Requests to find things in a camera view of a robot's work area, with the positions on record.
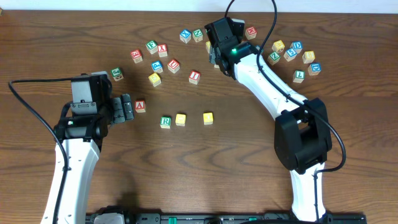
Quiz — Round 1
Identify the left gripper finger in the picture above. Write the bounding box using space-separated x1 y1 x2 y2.
121 94 134 121
112 98 126 124

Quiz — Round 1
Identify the green R block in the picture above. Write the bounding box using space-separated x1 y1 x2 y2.
160 116 172 129

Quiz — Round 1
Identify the yellow block O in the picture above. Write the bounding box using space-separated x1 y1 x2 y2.
203 112 214 125
175 113 187 126

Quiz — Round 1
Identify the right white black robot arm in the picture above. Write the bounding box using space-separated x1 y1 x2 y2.
205 17 331 222

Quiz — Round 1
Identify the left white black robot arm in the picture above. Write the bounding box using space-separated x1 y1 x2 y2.
41 71 134 223

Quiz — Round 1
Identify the red A block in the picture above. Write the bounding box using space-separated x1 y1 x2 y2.
134 100 146 113

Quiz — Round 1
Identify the green J block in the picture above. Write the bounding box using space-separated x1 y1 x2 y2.
111 67 124 82

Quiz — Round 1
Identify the red H block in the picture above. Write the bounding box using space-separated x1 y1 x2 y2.
245 26 257 40

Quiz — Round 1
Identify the green N block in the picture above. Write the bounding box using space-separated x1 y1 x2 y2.
192 29 203 42

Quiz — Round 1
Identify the red I block centre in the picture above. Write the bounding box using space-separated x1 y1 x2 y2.
188 71 201 85

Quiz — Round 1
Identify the green Z block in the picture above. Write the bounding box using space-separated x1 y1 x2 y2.
267 52 280 65

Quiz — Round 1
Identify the red G block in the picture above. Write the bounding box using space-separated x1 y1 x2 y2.
131 50 143 63

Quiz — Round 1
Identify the blue X block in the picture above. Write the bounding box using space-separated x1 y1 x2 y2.
179 29 192 44

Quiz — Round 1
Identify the blue P block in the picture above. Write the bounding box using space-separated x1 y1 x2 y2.
151 60 163 73

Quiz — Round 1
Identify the red U block upper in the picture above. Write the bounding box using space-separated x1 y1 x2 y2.
167 59 180 73

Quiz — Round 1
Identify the blue S block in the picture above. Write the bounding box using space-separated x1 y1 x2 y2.
284 48 297 62

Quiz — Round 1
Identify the green F block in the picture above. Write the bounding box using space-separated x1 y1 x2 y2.
146 40 158 54

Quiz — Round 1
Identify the red Y block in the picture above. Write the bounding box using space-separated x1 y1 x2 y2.
157 44 168 57

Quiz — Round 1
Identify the blue D block upper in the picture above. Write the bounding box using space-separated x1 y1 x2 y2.
290 41 303 54

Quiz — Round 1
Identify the blue d block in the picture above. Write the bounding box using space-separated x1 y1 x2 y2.
308 63 322 76
290 41 303 54

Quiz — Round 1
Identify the green L block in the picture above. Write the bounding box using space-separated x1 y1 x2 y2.
292 70 305 83

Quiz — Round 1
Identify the yellow 8 block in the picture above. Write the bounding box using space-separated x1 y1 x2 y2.
302 51 315 64

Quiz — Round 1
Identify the blue D block right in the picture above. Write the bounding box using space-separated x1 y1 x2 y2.
308 63 322 76

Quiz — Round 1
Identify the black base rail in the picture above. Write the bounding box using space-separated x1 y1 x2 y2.
85 205 368 224

